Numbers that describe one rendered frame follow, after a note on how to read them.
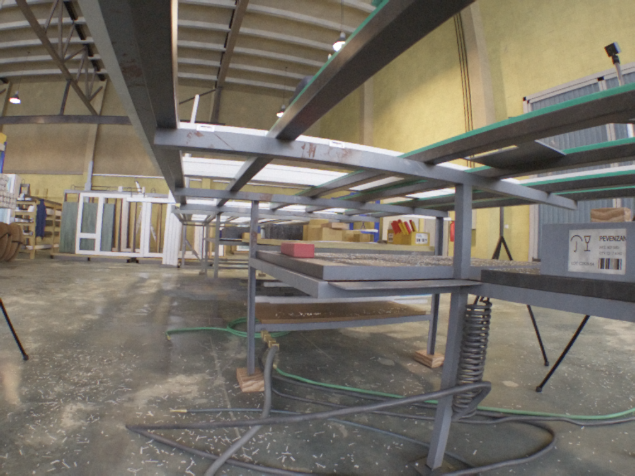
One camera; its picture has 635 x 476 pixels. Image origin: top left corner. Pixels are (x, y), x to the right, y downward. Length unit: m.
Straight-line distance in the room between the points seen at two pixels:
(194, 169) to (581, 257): 1.23
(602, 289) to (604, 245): 0.07
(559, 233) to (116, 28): 0.73
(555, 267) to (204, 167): 1.17
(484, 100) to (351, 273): 8.13
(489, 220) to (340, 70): 7.64
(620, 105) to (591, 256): 0.27
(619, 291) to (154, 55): 0.73
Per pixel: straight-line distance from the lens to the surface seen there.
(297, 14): 12.60
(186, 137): 0.63
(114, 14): 0.35
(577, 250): 0.68
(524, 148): 0.78
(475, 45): 9.45
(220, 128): 0.95
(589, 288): 0.66
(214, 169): 1.34
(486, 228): 7.99
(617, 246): 0.65
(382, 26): 0.33
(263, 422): 0.90
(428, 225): 10.12
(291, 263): 0.90
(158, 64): 0.41
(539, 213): 7.55
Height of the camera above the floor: 0.64
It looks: 1 degrees up
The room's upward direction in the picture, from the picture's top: 3 degrees clockwise
